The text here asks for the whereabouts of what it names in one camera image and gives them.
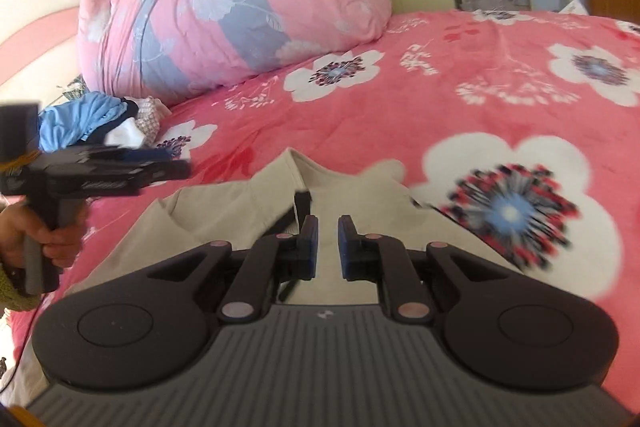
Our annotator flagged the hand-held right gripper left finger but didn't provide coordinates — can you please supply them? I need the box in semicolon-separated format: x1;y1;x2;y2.
145;214;320;324

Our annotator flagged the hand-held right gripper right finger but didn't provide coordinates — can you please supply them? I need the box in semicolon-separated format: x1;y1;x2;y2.
338;214;507;324

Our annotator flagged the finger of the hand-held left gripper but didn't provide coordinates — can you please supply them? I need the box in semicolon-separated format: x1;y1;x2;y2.
75;146;195;186

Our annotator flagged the beige jacket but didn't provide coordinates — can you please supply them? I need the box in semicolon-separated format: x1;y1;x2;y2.
7;147;426;408

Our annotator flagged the person's left hand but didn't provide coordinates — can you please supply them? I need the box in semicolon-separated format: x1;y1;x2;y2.
0;200;87;273

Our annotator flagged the white garment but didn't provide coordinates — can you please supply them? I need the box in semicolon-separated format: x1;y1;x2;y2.
102;119;148;148

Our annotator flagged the black garment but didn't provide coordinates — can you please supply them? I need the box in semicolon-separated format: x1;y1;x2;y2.
85;99;142;145

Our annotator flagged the blue garment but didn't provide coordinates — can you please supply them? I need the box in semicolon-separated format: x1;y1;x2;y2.
39;92;128;152

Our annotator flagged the dark patterned cloth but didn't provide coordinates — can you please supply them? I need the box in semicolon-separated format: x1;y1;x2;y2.
62;77;88;104

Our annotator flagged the pink headboard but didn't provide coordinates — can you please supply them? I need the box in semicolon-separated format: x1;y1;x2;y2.
0;4;83;108

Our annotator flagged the pink floral bedspread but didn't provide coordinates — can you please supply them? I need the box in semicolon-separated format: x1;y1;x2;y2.
0;9;640;408

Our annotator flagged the pink grey floral duvet bundle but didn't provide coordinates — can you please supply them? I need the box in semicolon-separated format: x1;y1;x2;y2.
77;0;393;105

